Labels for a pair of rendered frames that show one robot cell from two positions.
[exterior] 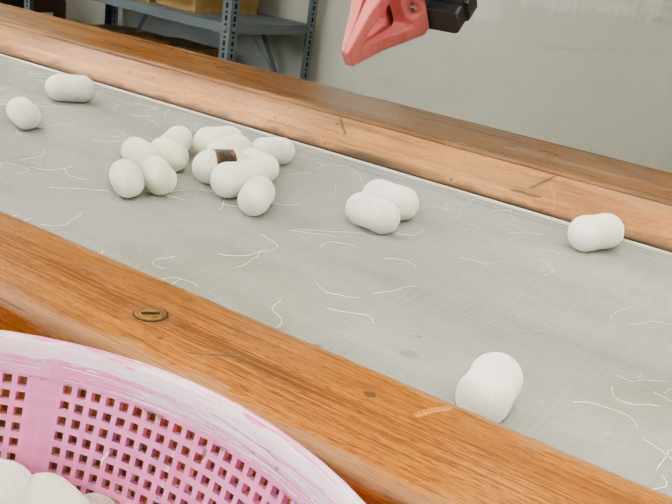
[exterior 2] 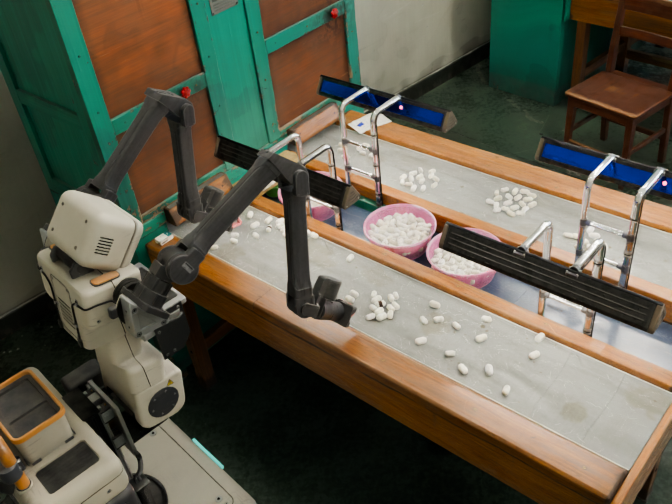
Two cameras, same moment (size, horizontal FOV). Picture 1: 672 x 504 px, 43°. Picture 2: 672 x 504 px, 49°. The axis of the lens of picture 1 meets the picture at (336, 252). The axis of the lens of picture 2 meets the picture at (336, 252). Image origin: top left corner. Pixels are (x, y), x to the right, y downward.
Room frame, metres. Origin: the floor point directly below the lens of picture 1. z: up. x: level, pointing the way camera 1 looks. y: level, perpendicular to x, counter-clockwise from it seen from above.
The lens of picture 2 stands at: (2.23, 0.41, 2.37)
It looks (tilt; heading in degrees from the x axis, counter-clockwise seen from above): 38 degrees down; 195
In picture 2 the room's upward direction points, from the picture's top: 7 degrees counter-clockwise
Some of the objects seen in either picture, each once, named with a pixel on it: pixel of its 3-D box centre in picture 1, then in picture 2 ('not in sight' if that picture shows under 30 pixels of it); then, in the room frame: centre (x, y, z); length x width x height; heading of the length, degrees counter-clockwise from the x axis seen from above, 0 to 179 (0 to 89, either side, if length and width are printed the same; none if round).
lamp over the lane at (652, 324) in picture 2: not in sight; (544, 269); (0.69, 0.56, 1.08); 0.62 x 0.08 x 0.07; 60
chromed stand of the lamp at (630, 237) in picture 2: not in sight; (615, 231); (0.27, 0.80, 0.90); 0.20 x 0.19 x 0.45; 60
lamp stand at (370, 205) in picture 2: not in sight; (373, 150); (-0.21, -0.04, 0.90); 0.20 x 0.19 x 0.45; 60
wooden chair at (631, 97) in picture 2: not in sight; (622, 91); (-1.58, 1.09, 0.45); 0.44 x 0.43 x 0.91; 50
